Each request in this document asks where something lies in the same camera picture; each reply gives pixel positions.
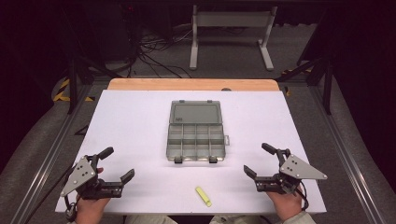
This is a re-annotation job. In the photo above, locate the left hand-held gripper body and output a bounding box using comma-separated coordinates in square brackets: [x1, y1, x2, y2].
[60, 154, 124, 201]

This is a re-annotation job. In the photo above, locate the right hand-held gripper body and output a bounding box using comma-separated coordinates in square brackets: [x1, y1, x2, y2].
[254, 148, 329, 196]

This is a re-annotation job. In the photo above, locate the person's left hand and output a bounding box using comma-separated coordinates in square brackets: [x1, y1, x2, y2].
[75, 167, 112, 224]

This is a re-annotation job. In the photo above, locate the person's right hand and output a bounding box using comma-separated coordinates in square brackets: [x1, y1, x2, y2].
[266, 186, 304, 222]

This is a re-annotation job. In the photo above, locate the white table sheet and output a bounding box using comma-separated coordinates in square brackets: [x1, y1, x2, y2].
[55, 89, 328, 216]

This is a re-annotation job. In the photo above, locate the person's beige sleeve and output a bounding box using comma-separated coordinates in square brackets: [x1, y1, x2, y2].
[281, 210, 318, 224]

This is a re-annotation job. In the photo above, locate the small yellow tube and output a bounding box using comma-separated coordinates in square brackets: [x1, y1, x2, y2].
[194, 186, 213, 208]

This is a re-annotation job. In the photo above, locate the grey plastic compartment box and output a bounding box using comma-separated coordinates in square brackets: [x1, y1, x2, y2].
[165, 99, 231, 164]

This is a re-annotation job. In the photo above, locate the yellow black hazard tape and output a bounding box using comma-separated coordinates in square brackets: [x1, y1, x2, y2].
[51, 77, 95, 103]
[280, 66, 313, 77]

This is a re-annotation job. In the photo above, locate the black metal stand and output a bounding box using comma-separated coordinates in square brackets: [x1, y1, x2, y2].
[60, 6, 124, 115]
[275, 8, 336, 116]

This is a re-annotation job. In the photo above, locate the wooden table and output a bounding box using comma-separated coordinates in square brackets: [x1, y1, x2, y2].
[106, 77, 280, 92]

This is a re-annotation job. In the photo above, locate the white metal stand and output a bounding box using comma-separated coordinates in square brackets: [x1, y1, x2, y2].
[189, 4, 278, 72]

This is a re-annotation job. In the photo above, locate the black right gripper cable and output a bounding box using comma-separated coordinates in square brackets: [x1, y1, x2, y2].
[293, 181, 310, 213]

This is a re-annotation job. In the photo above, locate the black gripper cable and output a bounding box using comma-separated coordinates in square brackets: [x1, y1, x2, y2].
[293, 181, 310, 213]
[63, 193, 79, 222]

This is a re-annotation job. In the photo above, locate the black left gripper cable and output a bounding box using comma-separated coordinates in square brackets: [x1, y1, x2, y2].
[63, 193, 79, 222]

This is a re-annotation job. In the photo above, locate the aluminium rail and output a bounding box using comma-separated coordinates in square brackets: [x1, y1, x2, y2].
[307, 84, 388, 224]
[8, 83, 106, 224]

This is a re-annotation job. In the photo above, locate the bundle of black floor cables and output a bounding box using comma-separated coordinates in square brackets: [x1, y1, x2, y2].
[124, 27, 194, 79]

